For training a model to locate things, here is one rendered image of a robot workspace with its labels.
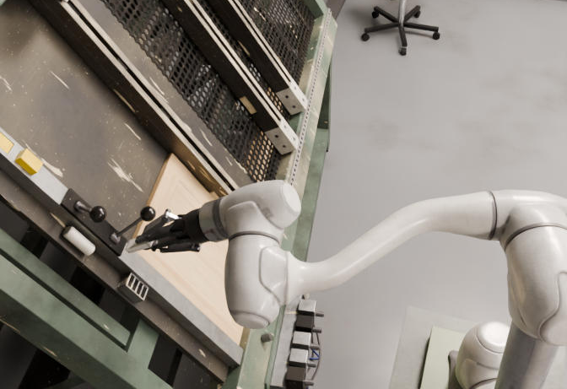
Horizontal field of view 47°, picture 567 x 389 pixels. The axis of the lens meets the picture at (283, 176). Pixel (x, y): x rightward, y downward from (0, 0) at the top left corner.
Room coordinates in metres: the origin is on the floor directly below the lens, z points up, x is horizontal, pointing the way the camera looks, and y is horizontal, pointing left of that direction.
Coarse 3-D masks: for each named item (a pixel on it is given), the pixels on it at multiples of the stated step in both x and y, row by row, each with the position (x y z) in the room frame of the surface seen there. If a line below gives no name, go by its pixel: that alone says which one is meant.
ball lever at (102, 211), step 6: (78, 204) 1.00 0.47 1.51; (78, 210) 0.99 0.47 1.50; (84, 210) 0.97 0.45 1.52; (90, 210) 0.94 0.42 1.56; (96, 210) 0.93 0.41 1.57; (102, 210) 0.94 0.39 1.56; (90, 216) 0.93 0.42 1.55; (96, 216) 0.92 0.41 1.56; (102, 216) 0.93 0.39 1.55; (96, 222) 0.92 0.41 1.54
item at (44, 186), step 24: (48, 192) 1.00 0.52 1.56; (72, 216) 0.98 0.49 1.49; (96, 240) 0.98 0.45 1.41; (120, 264) 0.97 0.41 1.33; (144, 264) 1.00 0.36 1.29; (168, 288) 0.98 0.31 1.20; (168, 312) 0.95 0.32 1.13; (192, 312) 0.96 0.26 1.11; (216, 336) 0.95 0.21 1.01; (240, 360) 0.93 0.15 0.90
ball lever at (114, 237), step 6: (144, 210) 1.02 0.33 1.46; (150, 210) 1.02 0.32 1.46; (144, 216) 1.01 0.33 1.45; (150, 216) 1.01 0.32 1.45; (132, 222) 1.01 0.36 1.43; (138, 222) 1.01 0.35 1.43; (126, 228) 1.00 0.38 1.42; (114, 234) 0.99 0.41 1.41; (120, 234) 1.00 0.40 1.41; (114, 240) 0.98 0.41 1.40
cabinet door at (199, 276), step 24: (168, 168) 1.32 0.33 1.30; (168, 192) 1.25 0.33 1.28; (192, 192) 1.32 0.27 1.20; (168, 264) 1.06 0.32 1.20; (192, 264) 1.11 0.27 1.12; (216, 264) 1.17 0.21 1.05; (192, 288) 1.05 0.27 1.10; (216, 288) 1.10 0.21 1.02; (216, 312) 1.03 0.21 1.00; (240, 336) 1.01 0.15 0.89
